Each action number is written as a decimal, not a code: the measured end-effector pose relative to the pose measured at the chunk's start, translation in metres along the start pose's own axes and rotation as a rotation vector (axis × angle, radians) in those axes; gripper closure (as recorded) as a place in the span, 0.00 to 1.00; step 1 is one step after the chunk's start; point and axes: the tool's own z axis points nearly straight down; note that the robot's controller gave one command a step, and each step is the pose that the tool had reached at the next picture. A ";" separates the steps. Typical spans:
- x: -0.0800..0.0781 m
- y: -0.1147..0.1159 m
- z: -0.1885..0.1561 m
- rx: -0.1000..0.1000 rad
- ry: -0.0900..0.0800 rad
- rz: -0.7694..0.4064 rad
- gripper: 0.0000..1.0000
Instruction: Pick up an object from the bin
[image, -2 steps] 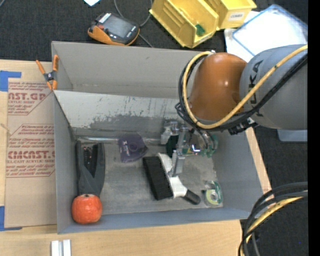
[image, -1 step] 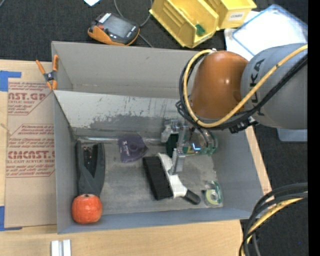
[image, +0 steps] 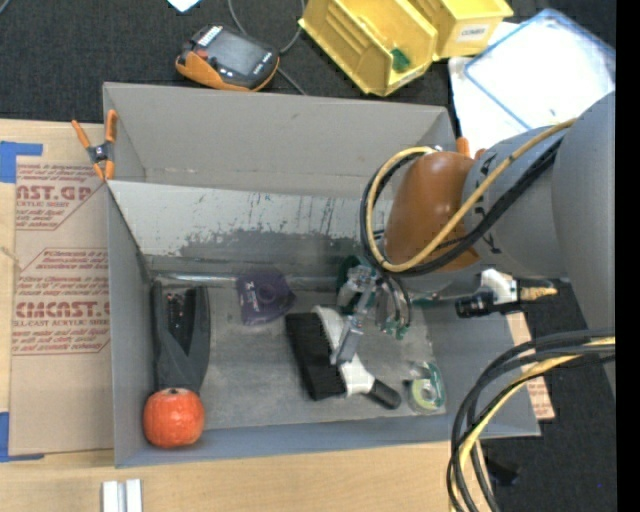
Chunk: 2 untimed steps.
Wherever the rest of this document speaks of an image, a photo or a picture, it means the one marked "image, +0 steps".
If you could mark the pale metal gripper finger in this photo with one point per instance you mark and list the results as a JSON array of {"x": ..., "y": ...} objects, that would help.
[
  {"x": 348, "y": 342},
  {"x": 351, "y": 289}
]

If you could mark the black and white brush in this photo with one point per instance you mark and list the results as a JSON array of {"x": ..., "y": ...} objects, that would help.
[{"x": 314, "y": 355}]

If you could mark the clear green tape dispenser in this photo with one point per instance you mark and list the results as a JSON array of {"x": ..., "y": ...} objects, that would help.
[{"x": 425, "y": 389}]

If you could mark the dark grey stapler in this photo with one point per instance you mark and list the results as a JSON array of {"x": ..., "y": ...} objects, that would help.
[{"x": 181, "y": 350}]

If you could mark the grey metal bin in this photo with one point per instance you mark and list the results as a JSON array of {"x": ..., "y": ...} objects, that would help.
[{"x": 260, "y": 140}]

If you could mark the orange toy pumpkin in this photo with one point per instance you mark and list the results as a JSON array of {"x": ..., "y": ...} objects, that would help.
[{"x": 173, "y": 419}]

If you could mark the brown cardboard board red print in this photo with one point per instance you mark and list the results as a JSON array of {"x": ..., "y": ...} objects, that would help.
[{"x": 60, "y": 390}]

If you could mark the black cylinder on white bracket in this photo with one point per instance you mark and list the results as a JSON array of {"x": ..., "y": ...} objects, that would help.
[{"x": 481, "y": 301}]

